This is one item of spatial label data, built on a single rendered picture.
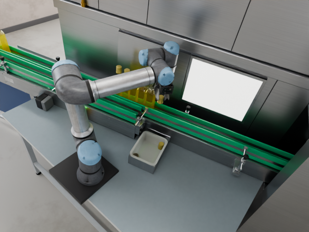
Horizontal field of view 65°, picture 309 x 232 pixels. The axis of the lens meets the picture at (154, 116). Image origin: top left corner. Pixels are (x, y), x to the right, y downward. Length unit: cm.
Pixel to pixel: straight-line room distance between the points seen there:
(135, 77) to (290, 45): 76
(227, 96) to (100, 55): 90
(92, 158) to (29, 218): 114
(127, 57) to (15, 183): 149
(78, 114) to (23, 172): 139
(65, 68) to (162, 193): 84
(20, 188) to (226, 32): 201
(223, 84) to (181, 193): 67
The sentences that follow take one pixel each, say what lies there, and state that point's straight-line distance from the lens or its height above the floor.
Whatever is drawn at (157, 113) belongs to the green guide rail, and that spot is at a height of 95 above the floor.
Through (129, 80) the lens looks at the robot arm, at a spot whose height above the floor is 141.
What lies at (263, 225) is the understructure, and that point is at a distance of 180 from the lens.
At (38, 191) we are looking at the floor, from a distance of 238.
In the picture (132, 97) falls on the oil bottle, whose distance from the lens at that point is 157.
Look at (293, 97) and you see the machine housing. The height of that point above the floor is 125.
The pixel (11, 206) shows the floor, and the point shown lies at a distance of 238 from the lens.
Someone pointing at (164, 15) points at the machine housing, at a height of 148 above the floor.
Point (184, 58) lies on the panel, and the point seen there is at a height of 129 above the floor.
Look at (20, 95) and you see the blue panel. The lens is 217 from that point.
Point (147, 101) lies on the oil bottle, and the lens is 153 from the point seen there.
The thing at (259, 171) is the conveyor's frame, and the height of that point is 83.
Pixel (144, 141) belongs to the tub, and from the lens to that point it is 161.
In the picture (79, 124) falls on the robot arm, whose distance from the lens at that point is 127.
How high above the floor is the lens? 202
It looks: 45 degrees down
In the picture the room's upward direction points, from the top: 10 degrees clockwise
